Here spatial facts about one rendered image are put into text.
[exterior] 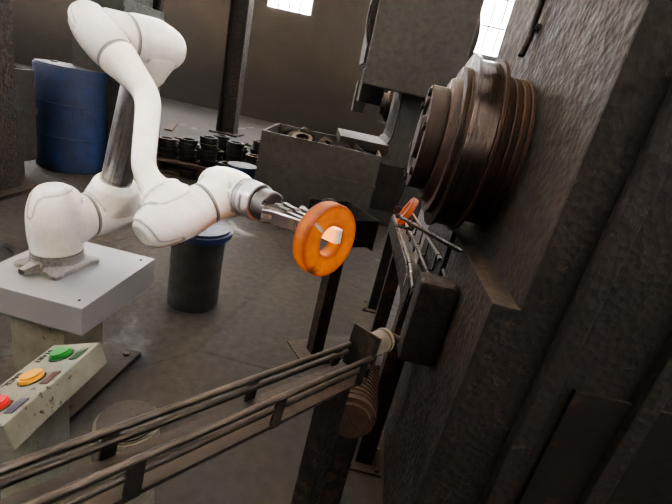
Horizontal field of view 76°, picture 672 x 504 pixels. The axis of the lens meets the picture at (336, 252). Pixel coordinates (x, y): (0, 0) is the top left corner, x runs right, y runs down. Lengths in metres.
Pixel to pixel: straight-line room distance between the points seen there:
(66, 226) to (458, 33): 3.23
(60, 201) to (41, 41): 12.87
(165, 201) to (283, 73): 10.65
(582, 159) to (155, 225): 0.82
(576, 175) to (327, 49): 10.70
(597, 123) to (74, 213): 1.43
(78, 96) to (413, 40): 2.81
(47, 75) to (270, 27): 7.92
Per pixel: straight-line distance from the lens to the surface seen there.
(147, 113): 1.17
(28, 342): 1.83
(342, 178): 3.69
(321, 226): 0.83
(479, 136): 1.07
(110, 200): 1.66
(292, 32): 11.59
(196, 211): 0.99
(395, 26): 3.86
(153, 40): 1.42
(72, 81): 4.36
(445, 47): 3.93
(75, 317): 1.50
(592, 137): 0.86
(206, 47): 12.17
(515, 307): 0.92
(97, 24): 1.34
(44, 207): 1.59
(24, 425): 0.90
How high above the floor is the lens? 1.20
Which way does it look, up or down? 21 degrees down
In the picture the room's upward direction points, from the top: 13 degrees clockwise
